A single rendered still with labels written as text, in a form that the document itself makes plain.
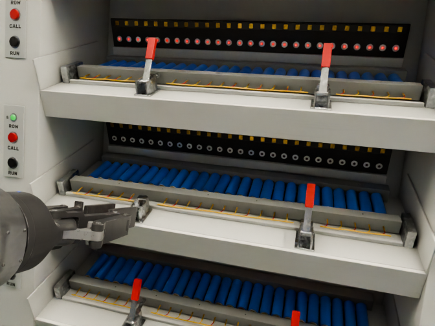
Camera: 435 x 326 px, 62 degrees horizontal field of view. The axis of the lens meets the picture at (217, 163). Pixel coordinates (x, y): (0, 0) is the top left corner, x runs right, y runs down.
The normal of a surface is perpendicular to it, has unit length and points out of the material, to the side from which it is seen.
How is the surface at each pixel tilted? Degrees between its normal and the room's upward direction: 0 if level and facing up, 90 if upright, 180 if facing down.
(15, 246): 90
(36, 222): 66
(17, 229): 90
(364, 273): 111
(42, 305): 90
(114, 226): 91
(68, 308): 21
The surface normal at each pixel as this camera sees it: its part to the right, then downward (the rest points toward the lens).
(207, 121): -0.26, 0.44
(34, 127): -0.25, 0.10
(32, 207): 0.77, -0.62
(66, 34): 0.97, 0.11
